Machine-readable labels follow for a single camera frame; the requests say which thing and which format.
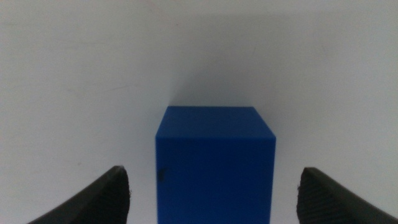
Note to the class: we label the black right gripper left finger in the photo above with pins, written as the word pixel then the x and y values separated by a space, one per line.
pixel 102 202

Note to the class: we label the blue cube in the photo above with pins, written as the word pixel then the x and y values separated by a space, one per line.
pixel 214 174

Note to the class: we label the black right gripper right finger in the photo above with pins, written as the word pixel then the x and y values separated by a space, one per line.
pixel 323 205

